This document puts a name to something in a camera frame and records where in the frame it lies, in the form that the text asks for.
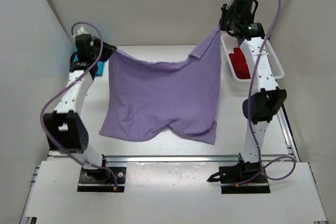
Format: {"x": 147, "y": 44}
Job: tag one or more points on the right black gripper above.
{"x": 224, "y": 26}

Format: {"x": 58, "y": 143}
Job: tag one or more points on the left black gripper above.
{"x": 108, "y": 50}

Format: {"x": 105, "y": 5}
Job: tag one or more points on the lilac t shirt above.
{"x": 146, "y": 98}

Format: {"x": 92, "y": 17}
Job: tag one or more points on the teal t shirt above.
{"x": 100, "y": 64}

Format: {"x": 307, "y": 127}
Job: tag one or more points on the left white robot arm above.
{"x": 64, "y": 122}

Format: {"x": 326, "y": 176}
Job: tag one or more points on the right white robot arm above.
{"x": 265, "y": 97}

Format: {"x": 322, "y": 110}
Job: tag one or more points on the white plastic basket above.
{"x": 274, "y": 61}

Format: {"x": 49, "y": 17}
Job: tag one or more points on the red t shirt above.
{"x": 239, "y": 64}

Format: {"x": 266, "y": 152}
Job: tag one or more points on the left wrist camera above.
{"x": 81, "y": 30}

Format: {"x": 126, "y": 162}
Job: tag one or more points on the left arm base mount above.
{"x": 101, "y": 180}

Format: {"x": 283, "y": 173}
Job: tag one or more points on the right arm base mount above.
{"x": 241, "y": 178}

